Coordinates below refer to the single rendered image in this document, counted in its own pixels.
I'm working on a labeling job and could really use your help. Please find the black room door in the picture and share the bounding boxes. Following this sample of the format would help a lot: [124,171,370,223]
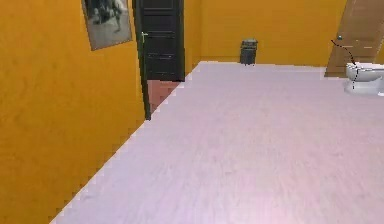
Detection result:
[132,0,186,122]

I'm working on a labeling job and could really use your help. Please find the dark grey waste bin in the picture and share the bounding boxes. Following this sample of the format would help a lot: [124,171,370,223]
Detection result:
[239,38,259,66]

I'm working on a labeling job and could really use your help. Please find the white toilet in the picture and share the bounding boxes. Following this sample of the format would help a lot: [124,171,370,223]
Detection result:
[343,61,384,97]

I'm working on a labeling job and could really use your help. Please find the brown wooden cupboard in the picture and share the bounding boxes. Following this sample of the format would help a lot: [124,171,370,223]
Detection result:
[323,0,384,79]

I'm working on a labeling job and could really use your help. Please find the grey framed wall picture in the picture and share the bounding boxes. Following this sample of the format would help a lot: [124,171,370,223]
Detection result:
[80,0,134,52]

